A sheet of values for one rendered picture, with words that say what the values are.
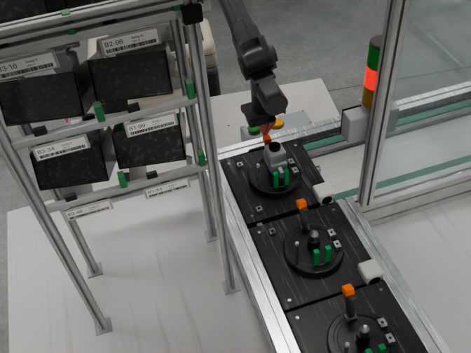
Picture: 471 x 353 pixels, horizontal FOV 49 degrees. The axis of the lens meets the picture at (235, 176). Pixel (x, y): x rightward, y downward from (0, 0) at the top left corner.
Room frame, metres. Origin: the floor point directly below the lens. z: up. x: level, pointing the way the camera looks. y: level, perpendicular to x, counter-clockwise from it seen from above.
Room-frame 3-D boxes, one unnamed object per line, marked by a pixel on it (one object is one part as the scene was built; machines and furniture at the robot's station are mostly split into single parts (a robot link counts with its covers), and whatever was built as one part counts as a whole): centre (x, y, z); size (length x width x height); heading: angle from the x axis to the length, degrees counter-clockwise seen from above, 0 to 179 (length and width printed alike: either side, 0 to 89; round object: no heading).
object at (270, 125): (1.02, -0.08, 1.11); 0.07 x 0.07 x 0.09; 14
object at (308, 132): (1.16, -0.34, 0.91); 0.89 x 0.06 x 0.11; 103
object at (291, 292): (0.70, -0.17, 1.01); 0.24 x 0.24 x 0.13; 13
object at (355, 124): (0.88, -0.32, 1.29); 0.12 x 0.05 x 0.25; 103
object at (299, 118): (1.18, -0.14, 0.93); 0.21 x 0.07 x 0.06; 103
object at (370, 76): (0.88, -0.32, 1.33); 0.05 x 0.05 x 0.05
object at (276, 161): (0.94, -0.11, 1.06); 0.08 x 0.04 x 0.07; 13
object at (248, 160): (0.95, -0.11, 0.96); 0.24 x 0.24 x 0.02; 13
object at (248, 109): (1.02, -0.09, 1.18); 0.10 x 0.07 x 0.07; 104
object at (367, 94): (0.88, -0.32, 1.28); 0.05 x 0.05 x 0.05
